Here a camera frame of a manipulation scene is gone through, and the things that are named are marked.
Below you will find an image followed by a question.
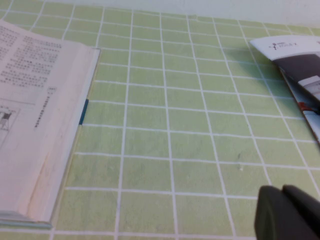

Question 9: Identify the textbook with diagrams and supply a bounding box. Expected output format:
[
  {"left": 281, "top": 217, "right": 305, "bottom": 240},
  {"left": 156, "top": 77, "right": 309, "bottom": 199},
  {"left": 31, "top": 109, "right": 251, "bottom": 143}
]
[{"left": 0, "top": 19, "right": 102, "bottom": 230}]

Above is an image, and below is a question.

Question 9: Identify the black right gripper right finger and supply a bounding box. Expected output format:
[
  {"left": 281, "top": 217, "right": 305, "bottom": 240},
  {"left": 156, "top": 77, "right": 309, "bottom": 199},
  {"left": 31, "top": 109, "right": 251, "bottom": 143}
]
[{"left": 281, "top": 184, "right": 320, "bottom": 240}]

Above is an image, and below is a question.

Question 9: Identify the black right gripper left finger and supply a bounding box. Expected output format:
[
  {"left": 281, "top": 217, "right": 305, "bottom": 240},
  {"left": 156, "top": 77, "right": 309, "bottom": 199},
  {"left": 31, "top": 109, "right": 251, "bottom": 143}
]
[{"left": 253, "top": 184, "right": 316, "bottom": 240}]

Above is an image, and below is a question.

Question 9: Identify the white dark glossy brochure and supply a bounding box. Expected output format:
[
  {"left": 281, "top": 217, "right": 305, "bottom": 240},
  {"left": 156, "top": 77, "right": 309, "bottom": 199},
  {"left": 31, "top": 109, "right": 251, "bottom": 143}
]
[{"left": 249, "top": 35, "right": 320, "bottom": 149}]

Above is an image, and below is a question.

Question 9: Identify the green white checked tablecloth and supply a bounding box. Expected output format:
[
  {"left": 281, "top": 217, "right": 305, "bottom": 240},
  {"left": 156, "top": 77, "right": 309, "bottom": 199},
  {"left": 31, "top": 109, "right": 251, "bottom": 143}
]
[{"left": 0, "top": 0, "right": 320, "bottom": 240}]

